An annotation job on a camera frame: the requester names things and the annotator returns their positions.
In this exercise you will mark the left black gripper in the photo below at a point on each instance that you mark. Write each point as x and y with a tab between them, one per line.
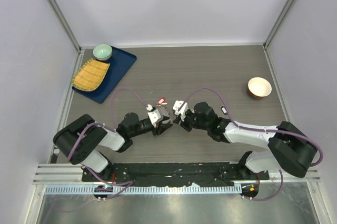
160	128

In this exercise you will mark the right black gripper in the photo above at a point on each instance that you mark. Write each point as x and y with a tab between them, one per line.
184	123

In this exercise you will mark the red capped key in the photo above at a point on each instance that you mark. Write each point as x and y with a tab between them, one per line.
161	101

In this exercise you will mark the grey keyring holder red handle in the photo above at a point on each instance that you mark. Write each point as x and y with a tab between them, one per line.
165	113

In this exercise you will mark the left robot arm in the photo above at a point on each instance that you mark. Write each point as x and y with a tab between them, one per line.
78	141

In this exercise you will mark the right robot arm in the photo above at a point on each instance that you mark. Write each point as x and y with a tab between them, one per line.
285	148

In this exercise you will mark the black key fob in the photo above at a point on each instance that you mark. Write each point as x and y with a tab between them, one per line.
224	110

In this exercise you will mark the blue tray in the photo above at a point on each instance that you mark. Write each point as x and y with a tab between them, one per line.
120	62

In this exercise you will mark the white brown bowl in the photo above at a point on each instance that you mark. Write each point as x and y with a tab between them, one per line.
258	88

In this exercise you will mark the yellow woven mat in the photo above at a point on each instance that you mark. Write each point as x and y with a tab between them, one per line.
90	76

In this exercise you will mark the green ceramic bowl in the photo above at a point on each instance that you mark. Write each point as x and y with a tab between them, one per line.
102	52

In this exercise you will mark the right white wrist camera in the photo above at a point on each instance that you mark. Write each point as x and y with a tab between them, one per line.
180	108

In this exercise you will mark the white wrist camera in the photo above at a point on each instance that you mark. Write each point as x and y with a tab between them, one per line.
180	108
153	115

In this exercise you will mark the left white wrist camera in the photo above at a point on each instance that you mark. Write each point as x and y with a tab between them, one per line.
153	115

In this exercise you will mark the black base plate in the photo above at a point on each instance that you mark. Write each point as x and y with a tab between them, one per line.
204	174

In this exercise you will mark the slotted cable duct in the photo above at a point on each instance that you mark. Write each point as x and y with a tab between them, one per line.
95	189

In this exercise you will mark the right aluminium frame post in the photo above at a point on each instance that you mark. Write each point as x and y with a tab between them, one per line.
280	19

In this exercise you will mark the aluminium frame post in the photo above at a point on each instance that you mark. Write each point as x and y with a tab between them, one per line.
63	22
280	19

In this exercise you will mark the left aluminium frame post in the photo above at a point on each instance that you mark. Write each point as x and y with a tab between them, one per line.
63	22

